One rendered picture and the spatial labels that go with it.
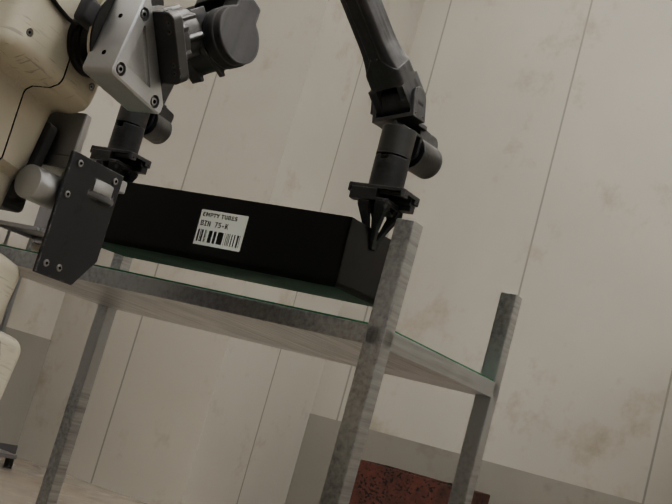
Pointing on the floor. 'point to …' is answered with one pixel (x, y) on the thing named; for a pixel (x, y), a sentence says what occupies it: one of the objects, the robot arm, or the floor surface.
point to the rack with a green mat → (303, 343)
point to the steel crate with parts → (401, 487)
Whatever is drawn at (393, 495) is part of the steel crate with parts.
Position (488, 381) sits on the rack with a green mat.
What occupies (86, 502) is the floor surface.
